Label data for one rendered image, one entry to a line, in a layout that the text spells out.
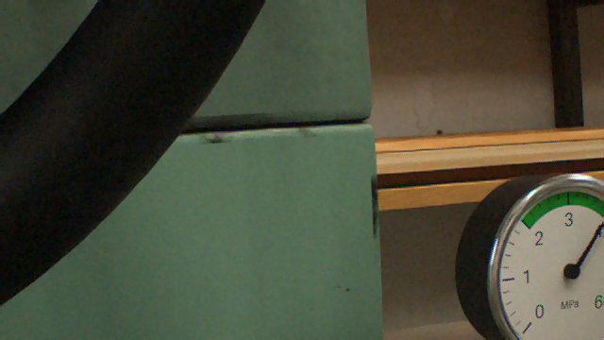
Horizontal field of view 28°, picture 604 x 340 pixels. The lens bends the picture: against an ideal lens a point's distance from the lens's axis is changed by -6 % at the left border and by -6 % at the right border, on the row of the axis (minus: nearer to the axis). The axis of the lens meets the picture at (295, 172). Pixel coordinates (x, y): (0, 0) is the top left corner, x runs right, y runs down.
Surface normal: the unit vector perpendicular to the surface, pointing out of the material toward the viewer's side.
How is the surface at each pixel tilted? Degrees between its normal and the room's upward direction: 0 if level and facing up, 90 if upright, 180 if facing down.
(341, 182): 90
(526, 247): 90
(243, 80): 90
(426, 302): 90
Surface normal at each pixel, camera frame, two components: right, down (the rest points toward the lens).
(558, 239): 0.33, 0.04
